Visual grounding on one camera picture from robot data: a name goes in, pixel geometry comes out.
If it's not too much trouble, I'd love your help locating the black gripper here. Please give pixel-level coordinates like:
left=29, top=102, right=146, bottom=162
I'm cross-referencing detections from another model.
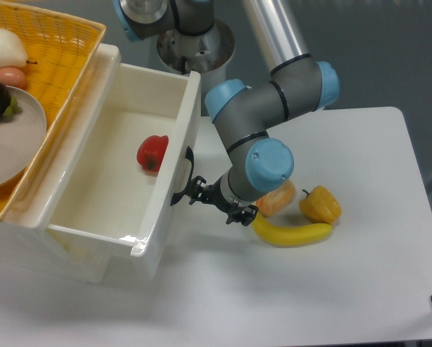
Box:
left=185, top=173, right=259, bottom=226

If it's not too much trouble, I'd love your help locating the white drawer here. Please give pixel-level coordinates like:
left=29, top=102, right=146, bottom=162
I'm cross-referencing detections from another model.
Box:
left=49, top=64, right=201, bottom=278

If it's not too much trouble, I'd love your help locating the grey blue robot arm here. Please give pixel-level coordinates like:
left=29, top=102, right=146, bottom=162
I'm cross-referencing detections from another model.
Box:
left=114, top=1, right=340, bottom=226

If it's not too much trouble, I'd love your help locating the white drawer cabinet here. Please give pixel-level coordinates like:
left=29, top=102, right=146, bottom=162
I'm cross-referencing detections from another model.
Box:
left=0, top=44, right=121, bottom=283

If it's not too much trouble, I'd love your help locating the orange bread piece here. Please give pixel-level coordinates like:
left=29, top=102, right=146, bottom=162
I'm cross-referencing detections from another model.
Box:
left=256, top=180, right=296, bottom=218

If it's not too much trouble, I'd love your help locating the yellow banana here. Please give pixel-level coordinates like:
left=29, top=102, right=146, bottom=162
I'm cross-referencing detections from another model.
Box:
left=251, top=215, right=333, bottom=247

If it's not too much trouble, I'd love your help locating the red bell pepper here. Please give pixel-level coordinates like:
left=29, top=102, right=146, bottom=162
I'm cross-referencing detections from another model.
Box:
left=137, top=135, right=169, bottom=173

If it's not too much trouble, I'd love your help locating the yellow bell pepper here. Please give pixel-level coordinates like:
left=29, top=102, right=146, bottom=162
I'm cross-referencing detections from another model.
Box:
left=298, top=185, right=342, bottom=224

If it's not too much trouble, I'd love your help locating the grey round plate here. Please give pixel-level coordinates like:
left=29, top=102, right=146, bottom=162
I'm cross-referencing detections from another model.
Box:
left=0, top=87, right=47, bottom=186

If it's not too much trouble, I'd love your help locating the yellow wicker basket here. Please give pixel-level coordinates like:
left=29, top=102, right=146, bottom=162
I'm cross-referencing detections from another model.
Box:
left=0, top=1, right=106, bottom=221

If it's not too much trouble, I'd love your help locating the pink peach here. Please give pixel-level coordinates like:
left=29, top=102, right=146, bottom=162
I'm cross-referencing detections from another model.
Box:
left=0, top=67, right=27, bottom=90

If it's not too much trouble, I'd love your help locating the white pear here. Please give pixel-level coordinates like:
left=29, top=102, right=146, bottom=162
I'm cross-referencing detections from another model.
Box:
left=0, top=28, right=37, bottom=69

